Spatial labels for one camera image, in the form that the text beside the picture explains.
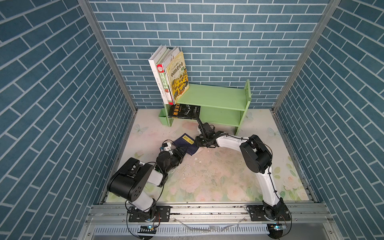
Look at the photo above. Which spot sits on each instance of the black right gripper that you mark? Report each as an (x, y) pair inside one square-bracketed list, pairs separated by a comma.
[(197, 141)]

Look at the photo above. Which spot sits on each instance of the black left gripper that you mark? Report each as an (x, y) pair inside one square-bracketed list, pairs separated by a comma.
[(181, 154)]

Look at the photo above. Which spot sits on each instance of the dark blue book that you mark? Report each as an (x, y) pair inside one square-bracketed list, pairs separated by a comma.
[(187, 142)]

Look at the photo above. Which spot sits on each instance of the black slipcase box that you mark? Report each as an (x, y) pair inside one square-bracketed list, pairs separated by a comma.
[(183, 111)]

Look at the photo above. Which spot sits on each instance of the yellow history book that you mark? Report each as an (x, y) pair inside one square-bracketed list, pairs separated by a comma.
[(177, 75)]

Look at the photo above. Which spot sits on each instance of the green nature encyclopedia book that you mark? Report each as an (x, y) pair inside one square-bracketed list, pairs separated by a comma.
[(161, 71)]

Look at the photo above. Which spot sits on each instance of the white red-lettered magazine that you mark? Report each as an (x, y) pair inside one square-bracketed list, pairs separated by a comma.
[(170, 56)]

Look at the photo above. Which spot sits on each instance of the white paperback book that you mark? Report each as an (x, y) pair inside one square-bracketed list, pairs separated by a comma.
[(153, 64)]

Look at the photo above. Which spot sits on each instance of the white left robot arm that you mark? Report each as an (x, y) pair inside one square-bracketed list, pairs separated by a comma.
[(130, 179)]

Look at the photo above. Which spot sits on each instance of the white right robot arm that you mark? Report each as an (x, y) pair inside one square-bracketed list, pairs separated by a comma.
[(258, 158)]

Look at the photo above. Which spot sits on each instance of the green metal bookshelf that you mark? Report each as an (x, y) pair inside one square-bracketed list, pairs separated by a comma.
[(219, 105)]

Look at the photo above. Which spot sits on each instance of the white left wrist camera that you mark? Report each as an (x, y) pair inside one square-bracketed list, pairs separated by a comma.
[(167, 146)]

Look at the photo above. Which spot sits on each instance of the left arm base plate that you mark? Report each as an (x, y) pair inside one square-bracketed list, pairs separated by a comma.
[(155, 214)]

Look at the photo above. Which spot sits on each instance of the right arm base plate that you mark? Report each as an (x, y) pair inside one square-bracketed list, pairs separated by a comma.
[(259, 213)]

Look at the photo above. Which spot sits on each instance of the aluminium front rail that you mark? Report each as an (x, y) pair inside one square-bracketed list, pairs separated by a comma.
[(309, 221)]

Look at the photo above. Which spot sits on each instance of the right aluminium corner post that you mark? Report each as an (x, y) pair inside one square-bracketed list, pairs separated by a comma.
[(318, 30)]

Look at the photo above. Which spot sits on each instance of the aluminium corner post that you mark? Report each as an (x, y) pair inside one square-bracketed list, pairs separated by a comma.
[(318, 30), (92, 20)]

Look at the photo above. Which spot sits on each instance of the left aluminium corner post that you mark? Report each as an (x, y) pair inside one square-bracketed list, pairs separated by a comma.
[(92, 20)]

